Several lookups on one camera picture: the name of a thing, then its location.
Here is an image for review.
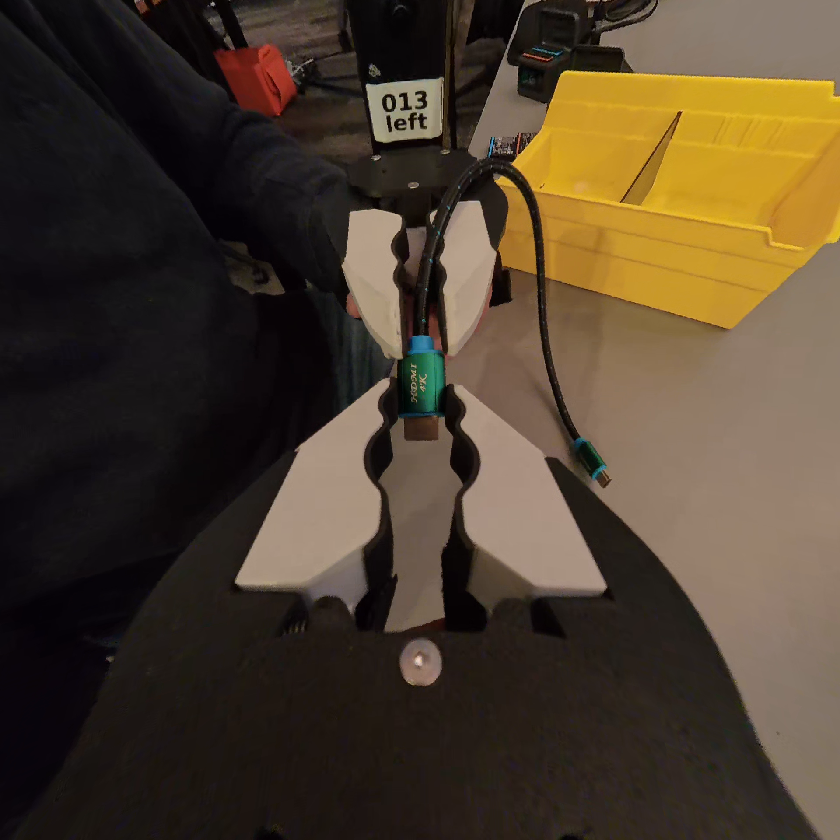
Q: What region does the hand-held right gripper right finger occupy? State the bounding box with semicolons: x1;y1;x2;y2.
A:
447;390;607;618

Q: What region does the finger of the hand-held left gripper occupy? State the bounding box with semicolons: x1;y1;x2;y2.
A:
344;208;418;362
423;221;497;355

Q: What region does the black device with coloured screen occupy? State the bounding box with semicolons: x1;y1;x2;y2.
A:
516;44;634;102

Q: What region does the red chair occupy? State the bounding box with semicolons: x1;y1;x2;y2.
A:
214;44;300;116

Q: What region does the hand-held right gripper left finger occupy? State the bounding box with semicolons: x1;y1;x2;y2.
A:
237;388;395;618

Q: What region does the yellow plastic bin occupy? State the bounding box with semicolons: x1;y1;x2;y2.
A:
497;73;840;329

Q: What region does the person's left forearm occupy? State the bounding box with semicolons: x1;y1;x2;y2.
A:
0;0;353;300

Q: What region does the green plug braided hdmi cable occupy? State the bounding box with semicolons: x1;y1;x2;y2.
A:
398;155;614;489

